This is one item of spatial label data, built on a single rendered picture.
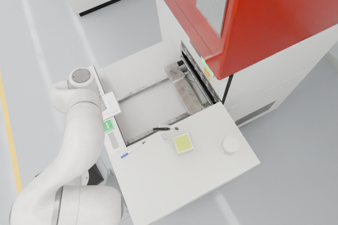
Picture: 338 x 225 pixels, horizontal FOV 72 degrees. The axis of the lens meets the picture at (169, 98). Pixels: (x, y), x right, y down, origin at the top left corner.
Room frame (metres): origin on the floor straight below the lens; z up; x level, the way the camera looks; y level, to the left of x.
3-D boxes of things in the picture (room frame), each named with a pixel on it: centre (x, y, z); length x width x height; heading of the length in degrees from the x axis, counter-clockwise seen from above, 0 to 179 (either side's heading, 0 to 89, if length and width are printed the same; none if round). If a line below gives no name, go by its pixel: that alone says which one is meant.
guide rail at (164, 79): (0.69, 0.10, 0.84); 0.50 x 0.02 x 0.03; 106
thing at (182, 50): (0.67, -0.19, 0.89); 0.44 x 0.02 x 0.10; 16
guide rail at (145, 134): (0.43, 0.02, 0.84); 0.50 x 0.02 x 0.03; 106
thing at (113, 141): (0.56, 0.37, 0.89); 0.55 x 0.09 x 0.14; 16
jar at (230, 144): (0.21, -0.23, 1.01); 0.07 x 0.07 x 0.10
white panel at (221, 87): (0.84, -0.16, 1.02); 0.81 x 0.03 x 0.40; 16
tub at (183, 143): (0.26, -0.02, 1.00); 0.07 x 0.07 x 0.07; 7
